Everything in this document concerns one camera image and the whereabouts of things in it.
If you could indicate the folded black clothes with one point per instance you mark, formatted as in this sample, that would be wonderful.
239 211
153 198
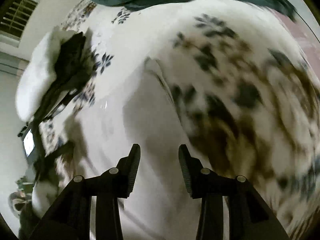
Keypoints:
71 74

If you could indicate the beige long sleeve shirt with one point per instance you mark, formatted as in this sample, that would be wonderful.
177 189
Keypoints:
134 104

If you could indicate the pink bed sheet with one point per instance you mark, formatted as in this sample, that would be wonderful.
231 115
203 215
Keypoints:
304 36

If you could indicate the folded white towel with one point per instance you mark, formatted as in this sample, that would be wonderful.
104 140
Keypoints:
39 73

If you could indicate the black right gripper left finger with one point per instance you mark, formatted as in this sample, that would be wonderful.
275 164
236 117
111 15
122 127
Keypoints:
69 216

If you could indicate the barred window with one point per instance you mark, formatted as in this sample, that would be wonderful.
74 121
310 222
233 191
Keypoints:
14 18

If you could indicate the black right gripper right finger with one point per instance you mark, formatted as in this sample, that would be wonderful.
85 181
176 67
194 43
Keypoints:
249 215

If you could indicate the floral bed blanket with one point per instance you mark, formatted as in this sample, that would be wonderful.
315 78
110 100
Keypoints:
259 115

